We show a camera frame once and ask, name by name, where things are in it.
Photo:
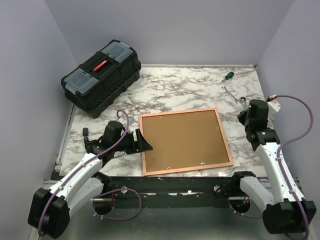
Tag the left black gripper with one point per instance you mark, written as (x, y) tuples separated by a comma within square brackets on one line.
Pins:
[(140, 145)]

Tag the small silver open wrench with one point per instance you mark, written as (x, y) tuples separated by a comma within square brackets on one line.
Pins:
[(230, 94)]

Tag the silver ratchet wrench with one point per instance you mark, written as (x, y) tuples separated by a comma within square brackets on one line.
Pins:
[(243, 101)]

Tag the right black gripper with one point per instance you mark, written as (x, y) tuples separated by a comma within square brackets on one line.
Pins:
[(242, 117)]

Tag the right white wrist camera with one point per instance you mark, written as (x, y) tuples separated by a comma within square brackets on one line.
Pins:
[(273, 105)]

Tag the small black cylinder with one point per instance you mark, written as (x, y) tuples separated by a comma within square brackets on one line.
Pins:
[(85, 133)]

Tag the red wooden picture frame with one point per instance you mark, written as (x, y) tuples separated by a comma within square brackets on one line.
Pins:
[(184, 141)]

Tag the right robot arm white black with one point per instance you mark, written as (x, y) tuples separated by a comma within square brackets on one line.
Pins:
[(284, 208)]

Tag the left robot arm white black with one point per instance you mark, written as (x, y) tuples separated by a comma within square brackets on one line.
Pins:
[(51, 209)]

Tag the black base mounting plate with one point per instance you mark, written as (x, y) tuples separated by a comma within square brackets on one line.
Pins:
[(166, 192)]

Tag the black plastic toolbox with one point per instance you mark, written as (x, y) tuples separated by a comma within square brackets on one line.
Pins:
[(96, 83)]

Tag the green handled screwdriver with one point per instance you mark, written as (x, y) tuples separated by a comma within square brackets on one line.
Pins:
[(229, 76)]

